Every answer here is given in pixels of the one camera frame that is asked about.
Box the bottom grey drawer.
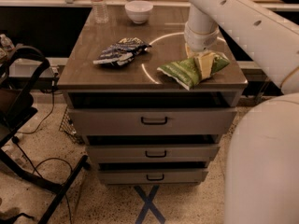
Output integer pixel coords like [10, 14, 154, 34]
[98, 168, 208, 185]

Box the grey drawer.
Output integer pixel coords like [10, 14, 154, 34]
[87, 144, 220, 163]
[69, 108, 236, 136]
[98, 168, 208, 185]

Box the grey drawer cabinet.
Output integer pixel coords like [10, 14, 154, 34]
[58, 6, 248, 173]

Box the black floor cable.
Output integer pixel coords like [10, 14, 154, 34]
[12, 77, 74, 224]

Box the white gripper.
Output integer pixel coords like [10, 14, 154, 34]
[184, 5, 219, 80]

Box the wire mesh basket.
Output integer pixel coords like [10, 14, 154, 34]
[59, 108, 84, 145]

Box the clear plastic water bottle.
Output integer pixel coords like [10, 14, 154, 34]
[91, 0, 109, 24]

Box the blue chip bag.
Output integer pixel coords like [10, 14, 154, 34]
[93, 37, 150, 67]

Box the middle grey drawer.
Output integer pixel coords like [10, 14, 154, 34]
[87, 144, 220, 163]

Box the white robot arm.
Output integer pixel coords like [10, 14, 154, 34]
[185, 0, 299, 224]

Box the green jalapeno chip bag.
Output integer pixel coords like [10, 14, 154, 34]
[157, 51, 230, 91]

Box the top grey drawer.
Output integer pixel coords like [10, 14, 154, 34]
[69, 108, 236, 136]

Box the black folding chair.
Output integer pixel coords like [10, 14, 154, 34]
[0, 44, 89, 224]

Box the small bottle at left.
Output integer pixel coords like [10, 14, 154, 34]
[0, 34, 15, 52]

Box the white bowl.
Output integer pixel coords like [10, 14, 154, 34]
[125, 0, 153, 24]

